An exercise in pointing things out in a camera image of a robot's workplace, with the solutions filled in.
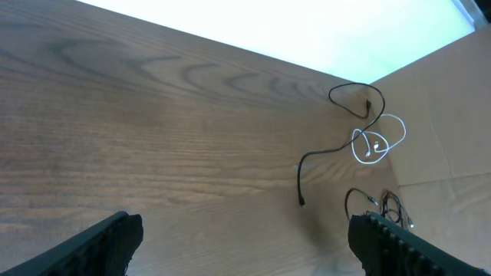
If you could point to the brown cardboard side panel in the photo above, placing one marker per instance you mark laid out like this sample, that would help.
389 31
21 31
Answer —
438 113

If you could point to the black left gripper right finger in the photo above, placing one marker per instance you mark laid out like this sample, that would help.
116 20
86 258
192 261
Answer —
384 248

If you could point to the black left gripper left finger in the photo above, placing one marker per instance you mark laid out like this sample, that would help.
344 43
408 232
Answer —
104 249

